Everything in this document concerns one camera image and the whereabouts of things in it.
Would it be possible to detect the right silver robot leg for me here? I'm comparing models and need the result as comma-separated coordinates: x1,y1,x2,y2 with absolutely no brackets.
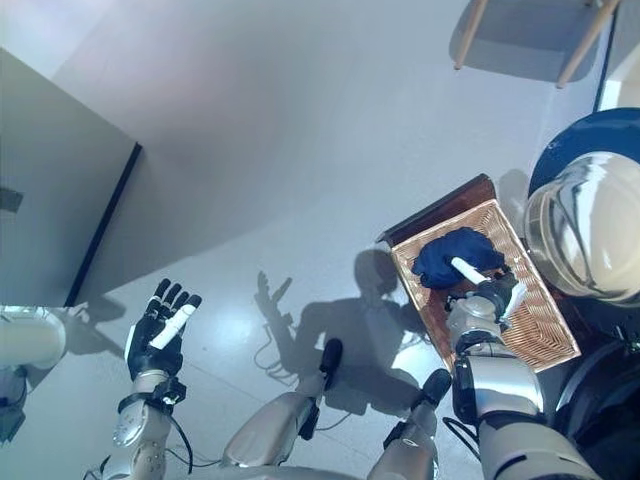
367,368,454,480

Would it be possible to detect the woven wicker basket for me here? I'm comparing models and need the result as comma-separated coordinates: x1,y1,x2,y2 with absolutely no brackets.
391,198,582,374

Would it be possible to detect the grey cabinet with black edge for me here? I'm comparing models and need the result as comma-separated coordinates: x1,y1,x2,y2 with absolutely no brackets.
0,47,144,309

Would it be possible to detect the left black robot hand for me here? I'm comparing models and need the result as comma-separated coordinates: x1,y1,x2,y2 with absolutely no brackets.
125,279,204,386

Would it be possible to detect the round glass washer door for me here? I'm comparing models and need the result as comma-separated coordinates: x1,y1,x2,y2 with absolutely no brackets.
523,107,640,307

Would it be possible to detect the white cylindrical object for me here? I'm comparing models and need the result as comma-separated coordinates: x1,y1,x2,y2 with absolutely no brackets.
0,304,67,371

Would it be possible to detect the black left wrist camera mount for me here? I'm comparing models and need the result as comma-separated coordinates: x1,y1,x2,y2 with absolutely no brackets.
152,377,189,409

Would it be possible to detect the blue garment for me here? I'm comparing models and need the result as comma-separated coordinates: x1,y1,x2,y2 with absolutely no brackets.
411,227,506,291

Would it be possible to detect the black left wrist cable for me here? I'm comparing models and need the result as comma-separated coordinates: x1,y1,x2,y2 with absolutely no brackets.
164,419,194,474

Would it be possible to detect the white chair with wooden legs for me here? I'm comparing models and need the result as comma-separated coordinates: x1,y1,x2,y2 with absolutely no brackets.
448,0,624,90

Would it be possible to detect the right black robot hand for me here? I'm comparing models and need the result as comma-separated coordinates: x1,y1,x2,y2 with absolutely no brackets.
444,257,529,331

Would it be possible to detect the silver robot torso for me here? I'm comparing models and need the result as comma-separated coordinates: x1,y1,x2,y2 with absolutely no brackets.
194,462,401,480

